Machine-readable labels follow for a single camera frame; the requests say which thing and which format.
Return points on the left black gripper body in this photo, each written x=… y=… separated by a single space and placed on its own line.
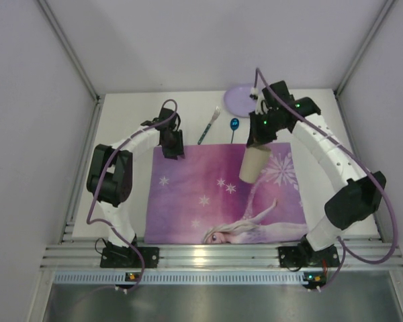
x=173 y=146

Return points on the beige paper cup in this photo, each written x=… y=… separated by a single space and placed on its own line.
x=254 y=160

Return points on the lilac plastic plate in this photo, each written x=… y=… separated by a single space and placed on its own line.
x=241 y=100

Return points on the purple printed placemat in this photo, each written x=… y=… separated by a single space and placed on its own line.
x=201 y=199

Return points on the aluminium mounting rail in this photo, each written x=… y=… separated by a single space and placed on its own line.
x=82 y=255

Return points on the perforated cable duct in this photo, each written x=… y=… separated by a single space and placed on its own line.
x=187 y=277

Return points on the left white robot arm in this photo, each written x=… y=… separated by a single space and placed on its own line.
x=111 y=173

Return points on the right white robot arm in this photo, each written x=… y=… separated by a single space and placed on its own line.
x=357 y=193

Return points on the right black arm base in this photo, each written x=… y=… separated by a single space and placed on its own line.
x=296 y=257

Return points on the blue metallic spoon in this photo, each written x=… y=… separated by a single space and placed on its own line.
x=234 y=125

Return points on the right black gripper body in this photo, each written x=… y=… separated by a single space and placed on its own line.
x=260 y=136

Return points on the right aluminium frame post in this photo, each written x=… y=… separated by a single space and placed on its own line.
x=374 y=28

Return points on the left aluminium frame post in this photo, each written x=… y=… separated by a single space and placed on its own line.
x=59 y=32

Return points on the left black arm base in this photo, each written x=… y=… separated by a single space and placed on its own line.
x=121 y=257

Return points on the fork with teal handle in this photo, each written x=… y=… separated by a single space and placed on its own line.
x=212 y=120

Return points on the aluminium frame post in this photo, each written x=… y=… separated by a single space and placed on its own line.
x=374 y=28
x=59 y=32

